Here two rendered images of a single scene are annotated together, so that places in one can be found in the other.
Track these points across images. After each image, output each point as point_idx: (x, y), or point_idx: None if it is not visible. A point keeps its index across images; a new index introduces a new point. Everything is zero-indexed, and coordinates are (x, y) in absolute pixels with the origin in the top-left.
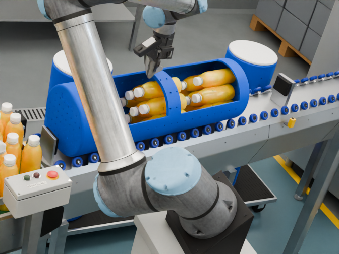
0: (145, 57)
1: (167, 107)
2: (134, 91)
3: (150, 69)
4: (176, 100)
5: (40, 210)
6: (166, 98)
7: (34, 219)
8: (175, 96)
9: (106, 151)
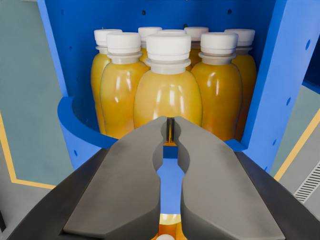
0: (282, 201)
1: (63, 108)
2: (181, 35)
3: (143, 148)
4: (68, 151)
5: None
6: (69, 121)
7: None
8: (72, 159)
9: None
